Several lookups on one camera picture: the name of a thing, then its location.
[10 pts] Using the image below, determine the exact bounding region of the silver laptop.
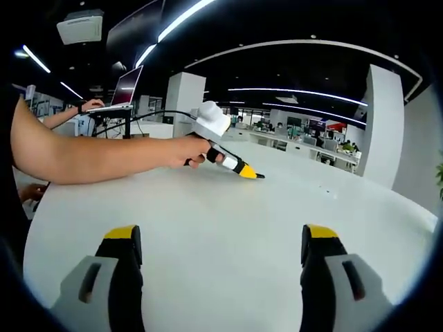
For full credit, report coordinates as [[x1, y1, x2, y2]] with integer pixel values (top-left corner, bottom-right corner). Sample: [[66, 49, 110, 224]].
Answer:
[[86, 64, 145, 113]]

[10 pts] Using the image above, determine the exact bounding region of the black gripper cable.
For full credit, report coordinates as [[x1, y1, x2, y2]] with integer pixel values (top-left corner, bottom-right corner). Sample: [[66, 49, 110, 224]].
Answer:
[[93, 109, 200, 138]]

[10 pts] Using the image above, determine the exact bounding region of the green potted plant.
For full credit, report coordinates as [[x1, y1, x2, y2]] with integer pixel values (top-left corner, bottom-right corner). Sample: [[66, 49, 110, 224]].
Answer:
[[434, 150, 443, 201]]

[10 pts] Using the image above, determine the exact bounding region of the row of white office desks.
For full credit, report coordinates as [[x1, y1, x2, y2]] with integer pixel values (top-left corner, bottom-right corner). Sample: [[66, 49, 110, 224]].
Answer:
[[221, 119, 363, 173]]

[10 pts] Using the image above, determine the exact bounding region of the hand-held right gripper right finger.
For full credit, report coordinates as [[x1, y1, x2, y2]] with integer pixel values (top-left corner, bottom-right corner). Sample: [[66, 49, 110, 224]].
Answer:
[[299, 223, 395, 332]]

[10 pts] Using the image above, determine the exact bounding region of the person's left hand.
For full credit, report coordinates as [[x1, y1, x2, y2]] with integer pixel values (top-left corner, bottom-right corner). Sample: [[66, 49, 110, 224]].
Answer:
[[165, 134, 226, 170]]

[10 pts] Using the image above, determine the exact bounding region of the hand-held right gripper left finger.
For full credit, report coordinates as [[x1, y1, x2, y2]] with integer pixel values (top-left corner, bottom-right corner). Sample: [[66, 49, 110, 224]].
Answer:
[[50, 224, 145, 332]]

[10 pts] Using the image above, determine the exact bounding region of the long ceiling light strip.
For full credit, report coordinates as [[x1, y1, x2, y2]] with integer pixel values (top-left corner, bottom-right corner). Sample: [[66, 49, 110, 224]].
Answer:
[[134, 0, 215, 68]]

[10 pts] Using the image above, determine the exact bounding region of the ceiling air conditioner unit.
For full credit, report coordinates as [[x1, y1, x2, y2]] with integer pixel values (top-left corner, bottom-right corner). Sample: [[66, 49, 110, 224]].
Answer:
[[56, 9, 105, 46]]

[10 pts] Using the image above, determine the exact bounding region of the black laptop stand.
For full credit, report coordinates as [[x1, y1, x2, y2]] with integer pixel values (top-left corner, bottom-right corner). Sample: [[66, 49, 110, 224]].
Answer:
[[90, 109, 134, 140]]

